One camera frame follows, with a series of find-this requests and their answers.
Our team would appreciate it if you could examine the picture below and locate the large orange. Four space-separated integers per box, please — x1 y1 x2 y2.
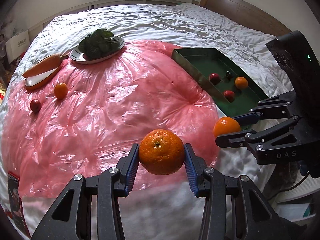
139 129 185 176

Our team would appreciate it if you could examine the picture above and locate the dark plum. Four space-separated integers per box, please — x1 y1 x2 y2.
225 71 233 80

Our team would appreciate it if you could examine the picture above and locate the green metal tray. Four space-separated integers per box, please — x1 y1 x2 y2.
171 48 268 117

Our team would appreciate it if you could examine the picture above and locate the pink plastic sheet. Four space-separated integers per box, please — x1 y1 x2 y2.
1 41 218 198

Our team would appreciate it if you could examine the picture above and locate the small orange back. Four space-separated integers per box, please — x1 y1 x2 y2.
54 82 68 100

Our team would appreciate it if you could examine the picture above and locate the dark red apple back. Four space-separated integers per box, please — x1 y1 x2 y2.
30 99 42 114

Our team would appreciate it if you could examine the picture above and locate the wooden headboard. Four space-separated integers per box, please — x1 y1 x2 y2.
199 0 291 36

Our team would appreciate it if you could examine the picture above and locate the orange rimmed plate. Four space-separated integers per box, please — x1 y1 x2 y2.
24 65 62 90

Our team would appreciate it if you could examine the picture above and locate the white oval plate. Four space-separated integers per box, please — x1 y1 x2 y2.
69 36 125 64

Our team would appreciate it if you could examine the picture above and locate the large carrot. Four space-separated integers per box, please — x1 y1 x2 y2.
22 54 68 78

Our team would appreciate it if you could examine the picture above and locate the green leafy vegetable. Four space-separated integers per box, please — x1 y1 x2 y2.
79 29 120 60

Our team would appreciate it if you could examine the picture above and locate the white cardboard box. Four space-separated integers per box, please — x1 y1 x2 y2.
5 30 30 63

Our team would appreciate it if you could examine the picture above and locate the black camera unit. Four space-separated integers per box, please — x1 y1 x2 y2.
266 30 319 119

